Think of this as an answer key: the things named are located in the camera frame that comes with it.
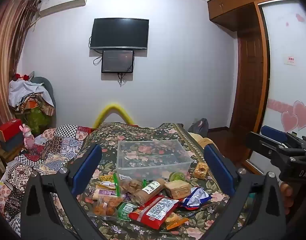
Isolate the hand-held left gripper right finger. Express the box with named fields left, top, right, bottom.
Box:
left=203, top=144, right=286, bottom=240

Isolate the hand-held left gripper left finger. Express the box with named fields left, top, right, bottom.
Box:
left=20, top=142, right=103, bottom=240

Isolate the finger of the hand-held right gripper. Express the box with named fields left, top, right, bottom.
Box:
left=260, top=125, right=298, bottom=146
left=245, top=131, right=291, bottom=162

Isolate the purple label snack packet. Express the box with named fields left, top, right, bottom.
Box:
left=92, top=188, right=124, bottom=201

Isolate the green round snack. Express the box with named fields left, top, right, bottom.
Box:
left=169, top=171, right=186, bottom=182

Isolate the clear bag with green strip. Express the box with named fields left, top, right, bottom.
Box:
left=113, top=172, right=144, bottom=196

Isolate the clear bag of fried snacks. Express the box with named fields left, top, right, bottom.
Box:
left=87, top=196, right=125, bottom=221

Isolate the green snack packet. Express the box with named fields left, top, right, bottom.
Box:
left=116, top=202, right=138, bottom=221

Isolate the clear plastic storage box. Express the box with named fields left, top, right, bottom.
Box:
left=116, top=139, right=193, bottom=181

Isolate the red snack packet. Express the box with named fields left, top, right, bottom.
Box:
left=128, top=195, right=180, bottom=230

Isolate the person's right hand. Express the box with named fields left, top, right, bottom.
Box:
left=280, top=182, right=294, bottom=216

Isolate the small clear wrapped pastry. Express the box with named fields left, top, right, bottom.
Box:
left=193, top=162, right=209, bottom=180

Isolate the orange and white snack packet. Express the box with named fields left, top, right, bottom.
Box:
left=96, top=181, right=116, bottom=190

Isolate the yellow cloth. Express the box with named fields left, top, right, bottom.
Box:
left=192, top=132, right=215, bottom=149

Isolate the blue and white snack packet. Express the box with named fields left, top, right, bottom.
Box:
left=180, top=186, right=213, bottom=208

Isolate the patchwork quilt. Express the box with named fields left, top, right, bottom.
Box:
left=0, top=124, right=93, bottom=237

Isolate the dark bag with pink print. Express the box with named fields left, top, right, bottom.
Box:
left=187, top=118, right=209, bottom=137

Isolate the clear wrapped square cake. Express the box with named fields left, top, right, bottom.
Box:
left=165, top=180, right=192, bottom=200

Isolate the floral blanket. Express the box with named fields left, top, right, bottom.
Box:
left=38, top=122, right=255, bottom=240

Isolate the white sliding door with hearts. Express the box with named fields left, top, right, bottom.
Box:
left=249, top=0, right=306, bottom=172

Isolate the yellow foam tube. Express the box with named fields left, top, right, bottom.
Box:
left=92, top=101, right=134, bottom=129

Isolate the brown biscuit roll packet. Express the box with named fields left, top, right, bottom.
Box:
left=129, top=178, right=166, bottom=205

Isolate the pink rabbit toy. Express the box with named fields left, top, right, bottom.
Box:
left=19, top=123, right=36, bottom=153

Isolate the dark grey box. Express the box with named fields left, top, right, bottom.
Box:
left=0, top=132, right=25, bottom=153

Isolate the wooden wardrobe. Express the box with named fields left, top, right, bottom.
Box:
left=207, top=0, right=297, bottom=175

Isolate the red box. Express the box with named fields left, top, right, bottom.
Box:
left=0, top=119, right=23, bottom=142

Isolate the grey cushion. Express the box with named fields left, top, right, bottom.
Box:
left=30, top=76, right=56, bottom=108

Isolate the pile of clothes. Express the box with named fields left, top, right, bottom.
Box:
left=8, top=79, right=56, bottom=117

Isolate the striped brown curtain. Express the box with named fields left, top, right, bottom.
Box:
left=0, top=0, right=41, bottom=180

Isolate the white air conditioner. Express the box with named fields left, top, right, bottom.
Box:
left=39, top=0, right=89, bottom=18

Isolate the small black wall monitor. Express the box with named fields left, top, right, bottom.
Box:
left=101, top=50, right=135, bottom=74

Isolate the black wall television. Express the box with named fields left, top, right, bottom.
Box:
left=90, top=18, right=149, bottom=50

